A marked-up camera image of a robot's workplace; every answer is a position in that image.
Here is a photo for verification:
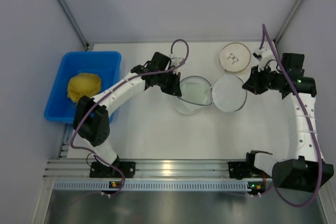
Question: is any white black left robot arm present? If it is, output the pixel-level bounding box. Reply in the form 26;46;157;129
72;52;186;166

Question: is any pale green bra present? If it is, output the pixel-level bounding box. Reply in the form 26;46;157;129
181;82;211;105

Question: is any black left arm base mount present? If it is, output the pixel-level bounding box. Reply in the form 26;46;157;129
89;161;136;178

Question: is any white slotted cable duct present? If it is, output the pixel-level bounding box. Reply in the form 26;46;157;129
54;180;264;191

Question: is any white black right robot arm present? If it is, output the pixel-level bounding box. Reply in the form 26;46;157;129
242;49;334;192

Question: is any yellow cloth garment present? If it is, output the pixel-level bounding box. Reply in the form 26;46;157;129
67;73;101;104

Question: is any white mesh laundry bag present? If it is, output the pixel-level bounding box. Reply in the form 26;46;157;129
171;74;247;115

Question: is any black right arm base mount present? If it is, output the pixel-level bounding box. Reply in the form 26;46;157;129
228;161;271;180

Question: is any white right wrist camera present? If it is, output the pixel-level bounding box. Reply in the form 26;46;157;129
253;47;275;72

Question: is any blue plastic bin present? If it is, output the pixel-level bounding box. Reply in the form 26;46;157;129
44;51;121;124

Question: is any aluminium rail frame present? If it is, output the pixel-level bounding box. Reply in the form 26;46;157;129
43;158;263;182

